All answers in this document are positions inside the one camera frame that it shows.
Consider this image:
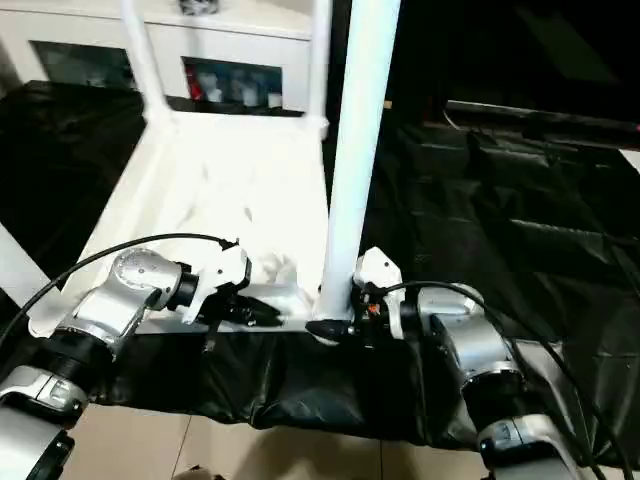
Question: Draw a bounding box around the black work surface mat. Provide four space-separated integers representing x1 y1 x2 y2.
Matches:
0 79 640 466

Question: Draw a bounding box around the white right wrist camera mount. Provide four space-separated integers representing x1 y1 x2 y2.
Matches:
353 245 405 341

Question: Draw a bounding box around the white glass door cabinet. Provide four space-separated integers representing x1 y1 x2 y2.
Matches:
0 0 321 114

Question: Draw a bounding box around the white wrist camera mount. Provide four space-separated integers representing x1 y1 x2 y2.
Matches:
180 242 251 326
353 245 405 341

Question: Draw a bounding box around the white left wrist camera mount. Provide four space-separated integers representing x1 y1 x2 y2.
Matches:
180 242 251 326

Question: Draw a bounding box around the dark patterned object on cabinet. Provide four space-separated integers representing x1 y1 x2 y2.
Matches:
179 0 221 16

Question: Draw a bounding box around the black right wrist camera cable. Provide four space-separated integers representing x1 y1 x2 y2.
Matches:
369 280 636 480

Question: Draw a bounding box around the white plastic table leg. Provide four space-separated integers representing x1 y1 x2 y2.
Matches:
304 0 334 134
0 222 51 311
118 0 171 126
312 0 401 321

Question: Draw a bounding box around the white plastic table top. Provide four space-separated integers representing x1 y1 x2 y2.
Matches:
27 107 349 349

